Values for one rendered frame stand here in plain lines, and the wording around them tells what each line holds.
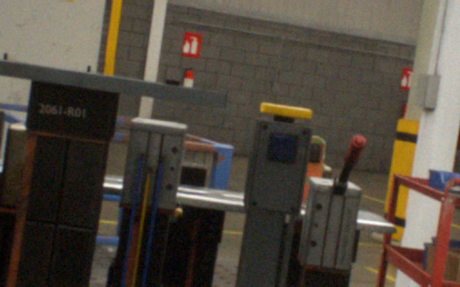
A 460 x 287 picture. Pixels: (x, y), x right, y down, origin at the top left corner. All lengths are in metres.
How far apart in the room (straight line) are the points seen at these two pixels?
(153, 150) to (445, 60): 4.24
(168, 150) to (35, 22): 8.34
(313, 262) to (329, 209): 0.08
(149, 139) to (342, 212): 0.29
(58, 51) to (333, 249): 8.41
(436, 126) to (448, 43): 0.46
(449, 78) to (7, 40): 5.19
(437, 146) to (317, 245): 4.16
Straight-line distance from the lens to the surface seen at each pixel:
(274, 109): 1.19
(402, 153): 8.76
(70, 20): 9.72
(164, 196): 1.35
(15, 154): 1.38
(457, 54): 5.54
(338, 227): 1.38
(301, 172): 1.20
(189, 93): 1.15
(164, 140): 1.35
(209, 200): 1.47
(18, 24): 9.64
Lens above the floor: 1.18
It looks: 3 degrees down
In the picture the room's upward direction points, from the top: 8 degrees clockwise
